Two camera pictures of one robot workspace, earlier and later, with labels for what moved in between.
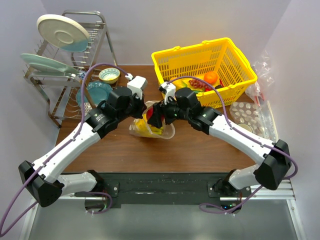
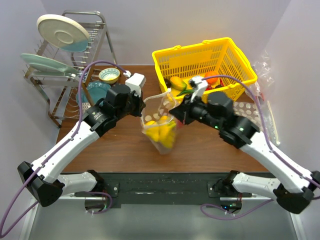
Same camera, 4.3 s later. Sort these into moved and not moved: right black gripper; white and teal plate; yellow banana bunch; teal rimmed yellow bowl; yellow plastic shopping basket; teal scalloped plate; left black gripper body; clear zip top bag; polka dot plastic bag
Moved: clear zip top bag; yellow banana bunch; right black gripper
Not moved: teal scalloped plate; white and teal plate; left black gripper body; yellow plastic shopping basket; teal rimmed yellow bowl; polka dot plastic bag
